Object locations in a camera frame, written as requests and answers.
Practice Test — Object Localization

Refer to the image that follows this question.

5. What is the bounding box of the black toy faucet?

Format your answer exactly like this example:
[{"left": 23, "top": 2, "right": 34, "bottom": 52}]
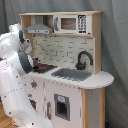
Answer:
[{"left": 75, "top": 51, "right": 93, "bottom": 70}]

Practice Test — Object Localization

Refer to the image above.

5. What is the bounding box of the grey range hood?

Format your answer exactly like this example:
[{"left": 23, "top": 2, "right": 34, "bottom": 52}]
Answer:
[{"left": 25, "top": 16, "right": 53, "bottom": 35}]

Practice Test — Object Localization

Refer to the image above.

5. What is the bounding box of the grey toy sink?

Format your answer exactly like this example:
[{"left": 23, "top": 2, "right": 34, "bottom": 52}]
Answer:
[{"left": 52, "top": 68, "right": 92, "bottom": 81}]

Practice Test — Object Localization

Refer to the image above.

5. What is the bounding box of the white toy microwave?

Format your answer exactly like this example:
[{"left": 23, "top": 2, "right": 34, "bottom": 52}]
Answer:
[{"left": 54, "top": 14, "right": 92, "bottom": 34}]

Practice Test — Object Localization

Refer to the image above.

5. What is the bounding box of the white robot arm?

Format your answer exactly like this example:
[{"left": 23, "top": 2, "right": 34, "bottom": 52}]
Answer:
[{"left": 0, "top": 24, "right": 54, "bottom": 128}]

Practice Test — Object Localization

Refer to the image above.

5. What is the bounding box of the red left oven knob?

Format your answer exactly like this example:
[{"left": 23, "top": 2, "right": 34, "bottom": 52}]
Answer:
[{"left": 31, "top": 81, "right": 37, "bottom": 88}]

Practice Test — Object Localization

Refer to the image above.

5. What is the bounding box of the black toy stovetop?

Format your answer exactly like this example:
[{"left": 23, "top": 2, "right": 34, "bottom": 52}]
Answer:
[{"left": 33, "top": 63, "right": 55, "bottom": 73}]

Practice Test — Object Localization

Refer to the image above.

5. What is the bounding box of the wooden toy kitchen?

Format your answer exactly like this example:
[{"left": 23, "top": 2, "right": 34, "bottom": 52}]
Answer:
[{"left": 20, "top": 11, "right": 114, "bottom": 128}]

